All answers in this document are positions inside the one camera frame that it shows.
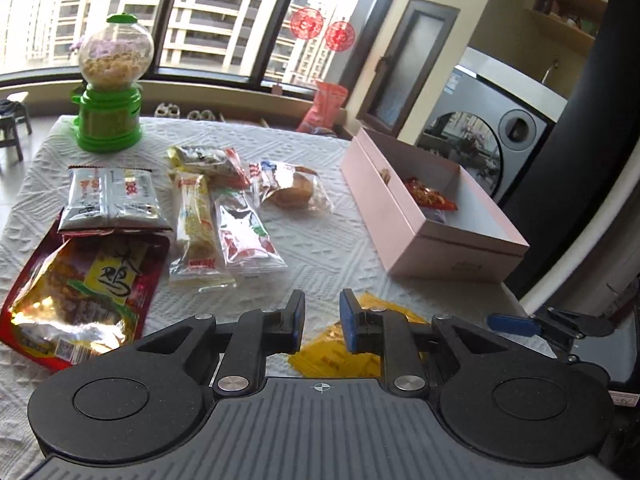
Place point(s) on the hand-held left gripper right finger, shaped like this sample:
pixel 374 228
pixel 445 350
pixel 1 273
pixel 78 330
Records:
pixel 348 325

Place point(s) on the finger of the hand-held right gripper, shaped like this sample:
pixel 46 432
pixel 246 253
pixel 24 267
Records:
pixel 515 324

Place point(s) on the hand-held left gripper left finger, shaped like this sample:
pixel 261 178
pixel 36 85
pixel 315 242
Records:
pixel 298 317

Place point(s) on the clear red green snack packet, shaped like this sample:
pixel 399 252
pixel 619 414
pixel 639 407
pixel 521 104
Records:
pixel 245 232

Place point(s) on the pink cardboard box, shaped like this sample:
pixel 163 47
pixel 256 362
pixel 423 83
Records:
pixel 400 220

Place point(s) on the clear bread packet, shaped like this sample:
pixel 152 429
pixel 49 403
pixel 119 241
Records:
pixel 292 190

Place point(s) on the long yellow cracker packet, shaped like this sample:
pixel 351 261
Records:
pixel 197 225

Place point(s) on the small red snack packet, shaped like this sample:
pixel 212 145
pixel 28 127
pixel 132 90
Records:
pixel 430 195

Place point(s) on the yellow red mixed snack packet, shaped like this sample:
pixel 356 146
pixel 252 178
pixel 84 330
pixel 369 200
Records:
pixel 210 160

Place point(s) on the white embossed tablecloth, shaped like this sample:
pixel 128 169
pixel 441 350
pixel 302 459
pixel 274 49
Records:
pixel 310 260

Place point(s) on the dark curved panel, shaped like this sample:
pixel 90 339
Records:
pixel 600 135

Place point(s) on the orange plastic bag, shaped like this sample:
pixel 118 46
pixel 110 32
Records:
pixel 322 107

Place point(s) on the grey washing machine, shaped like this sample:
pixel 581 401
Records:
pixel 520 110

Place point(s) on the silver snack packet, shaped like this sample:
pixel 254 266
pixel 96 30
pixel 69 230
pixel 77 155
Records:
pixel 115 195

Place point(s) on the white slippers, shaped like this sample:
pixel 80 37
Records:
pixel 166 110
pixel 202 115

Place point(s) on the large red snack bag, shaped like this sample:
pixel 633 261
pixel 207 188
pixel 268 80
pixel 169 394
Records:
pixel 75 290

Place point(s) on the grey framed glass door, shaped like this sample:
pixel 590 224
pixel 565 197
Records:
pixel 410 70

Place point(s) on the green candy dispenser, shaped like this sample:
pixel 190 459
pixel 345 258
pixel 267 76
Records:
pixel 107 120

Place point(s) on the red paper window decoration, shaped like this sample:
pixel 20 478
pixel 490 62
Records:
pixel 340 35
pixel 307 22

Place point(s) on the dark small stool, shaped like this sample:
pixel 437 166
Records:
pixel 10 127

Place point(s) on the wooden wall shelf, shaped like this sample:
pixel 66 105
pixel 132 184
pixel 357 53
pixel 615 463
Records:
pixel 565 15

